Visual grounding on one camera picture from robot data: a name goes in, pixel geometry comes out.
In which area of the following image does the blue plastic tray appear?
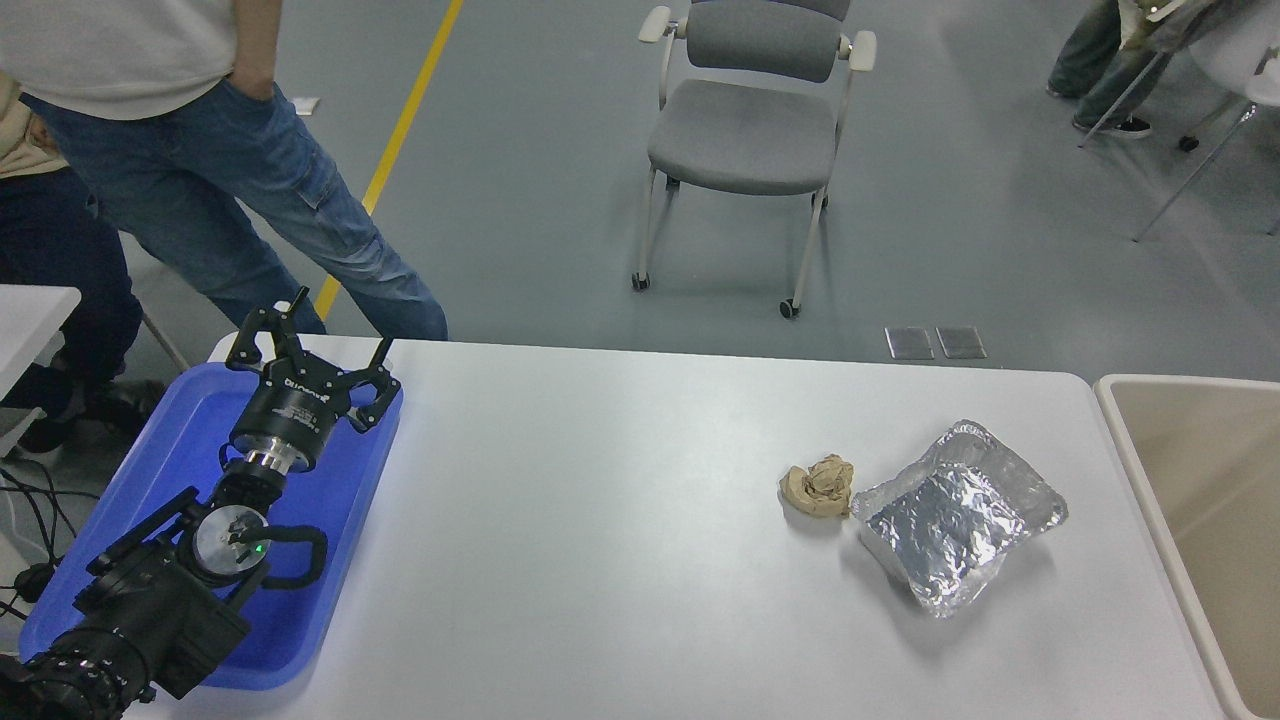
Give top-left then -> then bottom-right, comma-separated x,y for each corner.
18,362 -> 404,693

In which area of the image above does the grey office chair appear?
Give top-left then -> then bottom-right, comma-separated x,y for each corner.
631,0 -> 878,319

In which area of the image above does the crumpled silver foil tray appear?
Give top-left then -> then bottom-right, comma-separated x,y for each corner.
850,420 -> 1069,619

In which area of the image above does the large pale dustbin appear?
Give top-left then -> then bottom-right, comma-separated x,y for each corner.
1093,374 -> 1280,720

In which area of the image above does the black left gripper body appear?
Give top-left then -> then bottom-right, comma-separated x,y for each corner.
230,358 -> 349,471

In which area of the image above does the standing person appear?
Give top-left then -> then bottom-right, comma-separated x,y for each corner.
0,0 -> 449,341

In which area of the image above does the small white side table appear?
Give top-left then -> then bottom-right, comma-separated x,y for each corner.
0,285 -> 83,451

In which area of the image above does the white frame wheeled chair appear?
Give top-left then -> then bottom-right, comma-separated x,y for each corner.
140,310 -> 191,373

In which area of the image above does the black floor cable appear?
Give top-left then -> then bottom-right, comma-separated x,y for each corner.
0,465 -> 81,623

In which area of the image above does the olive bag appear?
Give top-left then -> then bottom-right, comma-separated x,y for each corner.
1118,0 -> 1231,53

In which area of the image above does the crumpled tan paper ball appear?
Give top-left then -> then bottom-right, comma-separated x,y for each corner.
779,455 -> 856,519

